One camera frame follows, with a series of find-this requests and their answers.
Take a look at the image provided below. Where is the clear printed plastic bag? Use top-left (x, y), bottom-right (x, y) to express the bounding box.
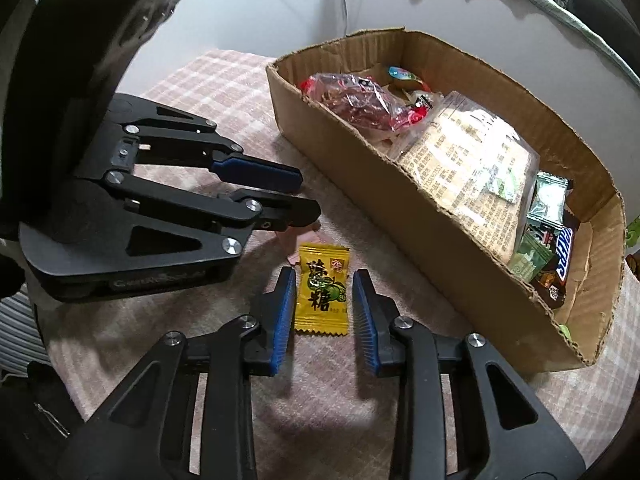
top-left (390, 91), bottom-right (541, 261)

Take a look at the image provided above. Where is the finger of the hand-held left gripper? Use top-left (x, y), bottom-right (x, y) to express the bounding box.
top-left (112, 105), bottom-right (303, 194)
top-left (102, 170), bottom-right (321, 261)

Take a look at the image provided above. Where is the yellow candy packet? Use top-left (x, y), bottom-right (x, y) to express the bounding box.
top-left (292, 242), bottom-right (351, 338)

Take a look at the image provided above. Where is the striped cloth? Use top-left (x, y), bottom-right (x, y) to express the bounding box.
top-left (0, 292), bottom-right (47, 377)

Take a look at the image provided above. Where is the red clear meat snack packet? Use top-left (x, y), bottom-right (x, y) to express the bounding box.
top-left (380, 104), bottom-right (433, 142)
top-left (300, 72), bottom-right (403, 132)

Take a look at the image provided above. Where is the brown ball snack blue wrapper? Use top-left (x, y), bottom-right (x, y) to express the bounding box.
top-left (387, 64), bottom-right (426, 84)

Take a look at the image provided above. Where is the cardboard box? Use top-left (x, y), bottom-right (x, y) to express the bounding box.
top-left (265, 27), bottom-right (627, 373)

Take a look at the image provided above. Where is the brown chocolate bar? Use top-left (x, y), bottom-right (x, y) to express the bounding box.
top-left (550, 225), bottom-right (579, 281)
top-left (530, 257), bottom-right (570, 311)

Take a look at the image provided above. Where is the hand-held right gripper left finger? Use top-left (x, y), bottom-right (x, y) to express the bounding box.
top-left (55, 266), bottom-right (297, 480)

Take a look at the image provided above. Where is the green packet with yellow ball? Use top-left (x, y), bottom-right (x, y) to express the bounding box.
top-left (510, 232), bottom-right (556, 281)

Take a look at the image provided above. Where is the pink paper scrap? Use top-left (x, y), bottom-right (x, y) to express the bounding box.
top-left (277, 227), bottom-right (322, 263)

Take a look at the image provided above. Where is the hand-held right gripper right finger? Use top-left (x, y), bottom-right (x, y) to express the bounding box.
top-left (351, 268), bottom-right (586, 480)

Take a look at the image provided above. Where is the dark candy packet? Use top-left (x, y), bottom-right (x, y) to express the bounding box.
top-left (406, 89), bottom-right (444, 111)

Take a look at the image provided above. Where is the pale green candy packet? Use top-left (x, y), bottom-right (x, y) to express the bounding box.
top-left (527, 172), bottom-right (573, 226)

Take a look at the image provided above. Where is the dark cloth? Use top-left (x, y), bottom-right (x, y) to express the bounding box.
top-left (0, 360), bottom-right (87, 480)

